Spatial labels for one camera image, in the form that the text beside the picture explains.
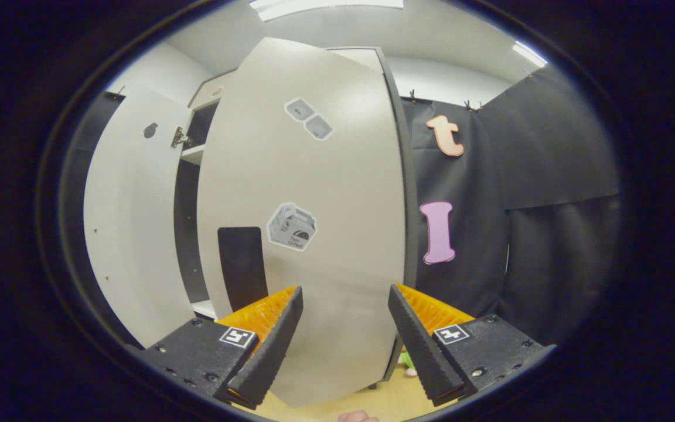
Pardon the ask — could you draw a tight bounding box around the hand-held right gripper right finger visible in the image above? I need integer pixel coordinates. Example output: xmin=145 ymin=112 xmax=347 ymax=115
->
xmin=388 ymin=284 xmax=556 ymax=406

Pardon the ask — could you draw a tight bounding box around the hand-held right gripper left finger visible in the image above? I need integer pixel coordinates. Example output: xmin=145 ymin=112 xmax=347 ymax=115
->
xmin=138 ymin=285 xmax=304 ymax=410

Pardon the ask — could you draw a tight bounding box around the grey shoe cabinet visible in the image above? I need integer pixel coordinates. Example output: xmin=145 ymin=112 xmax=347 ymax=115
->
xmin=172 ymin=46 xmax=420 ymax=390

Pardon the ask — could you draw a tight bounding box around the grey shoe cabinet door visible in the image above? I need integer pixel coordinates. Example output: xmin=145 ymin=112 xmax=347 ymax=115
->
xmin=197 ymin=37 xmax=408 ymax=408
xmin=83 ymin=87 xmax=195 ymax=349

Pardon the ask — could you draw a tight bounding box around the grey cabinet drawer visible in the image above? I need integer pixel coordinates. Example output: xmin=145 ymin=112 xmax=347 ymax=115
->
xmin=190 ymin=70 xmax=238 ymax=110

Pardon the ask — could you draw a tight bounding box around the pink and green plush toy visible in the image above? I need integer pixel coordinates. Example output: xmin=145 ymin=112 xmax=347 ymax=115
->
xmin=399 ymin=347 xmax=419 ymax=377

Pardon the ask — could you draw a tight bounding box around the black backdrop cloth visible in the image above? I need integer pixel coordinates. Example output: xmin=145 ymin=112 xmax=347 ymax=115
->
xmin=59 ymin=62 xmax=622 ymax=346

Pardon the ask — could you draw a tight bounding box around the small ceiling light panel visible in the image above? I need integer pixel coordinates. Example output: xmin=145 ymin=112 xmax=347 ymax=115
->
xmin=512 ymin=40 xmax=549 ymax=68

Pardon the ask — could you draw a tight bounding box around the long ceiling light panel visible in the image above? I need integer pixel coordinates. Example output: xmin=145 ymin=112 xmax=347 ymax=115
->
xmin=248 ymin=0 xmax=405 ymax=22

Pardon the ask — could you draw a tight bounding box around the black door handle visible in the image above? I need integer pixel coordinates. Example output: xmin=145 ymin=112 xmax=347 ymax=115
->
xmin=217 ymin=226 xmax=269 ymax=312

